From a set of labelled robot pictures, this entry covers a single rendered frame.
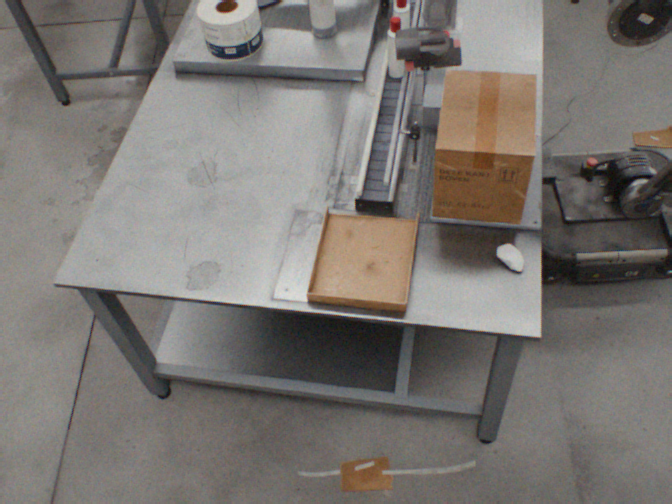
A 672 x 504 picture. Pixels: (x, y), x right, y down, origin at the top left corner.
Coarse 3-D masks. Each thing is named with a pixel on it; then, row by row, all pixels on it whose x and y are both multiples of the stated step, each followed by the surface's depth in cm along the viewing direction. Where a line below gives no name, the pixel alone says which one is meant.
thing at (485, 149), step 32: (448, 96) 180; (480, 96) 179; (512, 96) 178; (448, 128) 174; (480, 128) 173; (512, 128) 172; (448, 160) 172; (480, 160) 170; (512, 160) 168; (448, 192) 182; (480, 192) 180; (512, 192) 178
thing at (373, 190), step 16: (384, 80) 222; (400, 80) 222; (384, 96) 218; (384, 112) 214; (384, 128) 209; (400, 128) 209; (384, 144) 205; (368, 160) 202; (384, 160) 202; (368, 176) 198; (368, 192) 195; (384, 192) 194
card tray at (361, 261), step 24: (336, 216) 197; (360, 216) 196; (336, 240) 192; (360, 240) 191; (384, 240) 190; (408, 240) 190; (336, 264) 187; (360, 264) 186; (384, 264) 185; (408, 264) 185; (312, 288) 183; (336, 288) 182; (360, 288) 182; (384, 288) 181; (408, 288) 176
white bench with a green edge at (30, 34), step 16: (16, 0) 314; (128, 0) 382; (144, 0) 313; (16, 16) 319; (128, 16) 373; (160, 16) 323; (32, 32) 327; (160, 32) 327; (32, 48) 334; (160, 48) 334; (48, 64) 342; (112, 64) 349; (48, 80) 350; (64, 96) 358
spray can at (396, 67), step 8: (392, 24) 207; (400, 24) 208; (392, 32) 209; (392, 40) 210; (392, 48) 213; (392, 56) 215; (392, 64) 218; (400, 64) 218; (392, 72) 220; (400, 72) 220
